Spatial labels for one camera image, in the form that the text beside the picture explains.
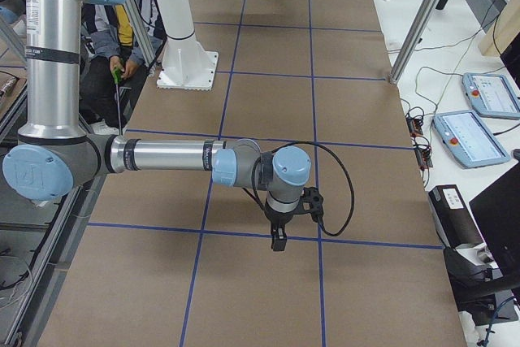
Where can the teach pendant tablet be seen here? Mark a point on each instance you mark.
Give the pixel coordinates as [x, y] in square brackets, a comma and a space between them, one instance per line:
[491, 95]
[469, 140]

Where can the seated person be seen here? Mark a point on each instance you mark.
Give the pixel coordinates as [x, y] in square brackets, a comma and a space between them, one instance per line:
[115, 46]

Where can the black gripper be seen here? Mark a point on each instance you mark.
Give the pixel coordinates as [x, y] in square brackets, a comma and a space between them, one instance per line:
[278, 219]

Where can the near teach pendant tablet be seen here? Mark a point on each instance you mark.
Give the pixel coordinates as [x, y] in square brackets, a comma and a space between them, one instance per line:
[469, 140]

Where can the far teach pendant tablet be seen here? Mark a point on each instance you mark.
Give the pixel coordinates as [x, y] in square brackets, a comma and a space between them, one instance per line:
[491, 95]

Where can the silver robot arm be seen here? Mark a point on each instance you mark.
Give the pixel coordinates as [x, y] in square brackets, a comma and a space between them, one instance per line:
[55, 154]

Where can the aluminium frame post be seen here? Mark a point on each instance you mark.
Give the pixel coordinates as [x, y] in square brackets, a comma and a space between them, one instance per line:
[416, 29]

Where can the white pedestal column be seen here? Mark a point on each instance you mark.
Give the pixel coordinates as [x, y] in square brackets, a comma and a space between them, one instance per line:
[185, 63]

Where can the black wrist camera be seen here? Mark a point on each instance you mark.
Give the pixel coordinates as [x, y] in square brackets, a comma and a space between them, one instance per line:
[312, 204]

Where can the black box with label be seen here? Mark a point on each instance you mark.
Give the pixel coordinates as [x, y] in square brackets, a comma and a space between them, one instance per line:
[453, 221]

